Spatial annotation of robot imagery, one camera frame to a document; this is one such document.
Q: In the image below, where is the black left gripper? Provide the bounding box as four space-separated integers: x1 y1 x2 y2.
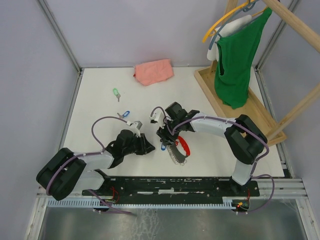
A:
122 133 156 156

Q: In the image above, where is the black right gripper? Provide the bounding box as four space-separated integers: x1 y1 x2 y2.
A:
156 117 182 146

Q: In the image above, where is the key with dark blue tag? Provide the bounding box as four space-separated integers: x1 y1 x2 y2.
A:
160 143 166 151

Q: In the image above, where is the metal key organizer red handle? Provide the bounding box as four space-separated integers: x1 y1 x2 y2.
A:
166 136 191 166

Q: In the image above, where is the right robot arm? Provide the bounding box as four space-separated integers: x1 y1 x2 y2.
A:
149 102 269 196

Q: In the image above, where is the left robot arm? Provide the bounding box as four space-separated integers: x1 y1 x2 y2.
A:
36 129 156 201

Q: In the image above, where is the key with green tag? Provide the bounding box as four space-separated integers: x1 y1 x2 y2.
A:
112 88 121 102

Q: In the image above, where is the folded pink cloth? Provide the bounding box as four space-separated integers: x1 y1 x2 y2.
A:
133 58 174 86

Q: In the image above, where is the wooden clothes rack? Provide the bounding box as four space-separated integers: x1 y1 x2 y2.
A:
194 0 320 146

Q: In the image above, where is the white garment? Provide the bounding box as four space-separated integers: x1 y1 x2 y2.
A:
206 15 252 61

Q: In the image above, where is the green shirt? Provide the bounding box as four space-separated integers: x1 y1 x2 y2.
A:
214 7 272 109

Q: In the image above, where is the blue grey hanger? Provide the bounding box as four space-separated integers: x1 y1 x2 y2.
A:
209 0 268 45

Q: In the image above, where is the yellow hanger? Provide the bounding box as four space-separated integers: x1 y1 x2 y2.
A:
202 0 254 43

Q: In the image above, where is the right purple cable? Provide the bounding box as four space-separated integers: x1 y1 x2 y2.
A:
149 106 276 215

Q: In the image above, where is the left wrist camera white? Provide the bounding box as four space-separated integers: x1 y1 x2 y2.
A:
126 121 143 135

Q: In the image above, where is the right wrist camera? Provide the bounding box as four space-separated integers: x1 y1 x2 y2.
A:
149 109 165 125

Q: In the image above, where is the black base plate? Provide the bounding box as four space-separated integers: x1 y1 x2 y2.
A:
93 176 260 204

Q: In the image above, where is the white cable duct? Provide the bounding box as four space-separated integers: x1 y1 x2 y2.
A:
47 197 236 210

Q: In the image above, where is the aluminium corner frame post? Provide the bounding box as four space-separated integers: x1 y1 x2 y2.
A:
36 0 82 73

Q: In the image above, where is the right aluminium frame post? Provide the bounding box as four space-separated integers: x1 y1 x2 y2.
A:
252 10 287 71

